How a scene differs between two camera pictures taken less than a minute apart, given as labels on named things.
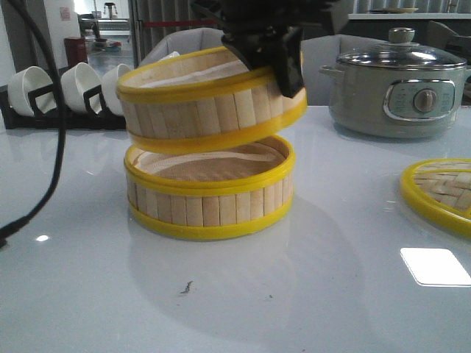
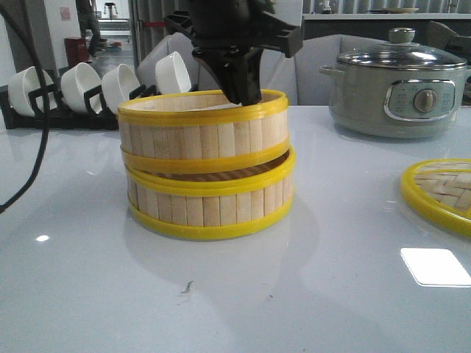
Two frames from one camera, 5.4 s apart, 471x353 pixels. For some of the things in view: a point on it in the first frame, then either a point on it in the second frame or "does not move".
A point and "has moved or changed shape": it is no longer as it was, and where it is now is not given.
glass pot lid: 402,54 does not move
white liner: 187,70 → 210,108
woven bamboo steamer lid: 439,190 does not move
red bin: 76,51 does not move
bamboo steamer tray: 203,99 has moved or changed shape
